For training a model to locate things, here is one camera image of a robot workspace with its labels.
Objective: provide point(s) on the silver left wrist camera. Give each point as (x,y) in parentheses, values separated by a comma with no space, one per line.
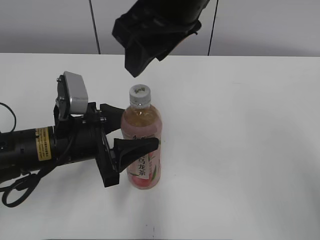
(72,97)

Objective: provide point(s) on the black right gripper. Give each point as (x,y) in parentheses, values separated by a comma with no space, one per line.
(151,28)

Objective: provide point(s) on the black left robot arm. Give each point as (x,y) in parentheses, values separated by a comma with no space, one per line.
(28,150)

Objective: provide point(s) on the peach oolong tea bottle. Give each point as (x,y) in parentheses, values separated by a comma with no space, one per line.
(142,123)

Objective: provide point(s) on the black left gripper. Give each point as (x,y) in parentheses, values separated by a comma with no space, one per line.
(84,137)

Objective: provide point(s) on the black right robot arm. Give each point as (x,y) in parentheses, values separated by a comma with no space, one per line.
(152,29)

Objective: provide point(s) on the white bottle cap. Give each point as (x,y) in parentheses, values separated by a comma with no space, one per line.
(140,95)

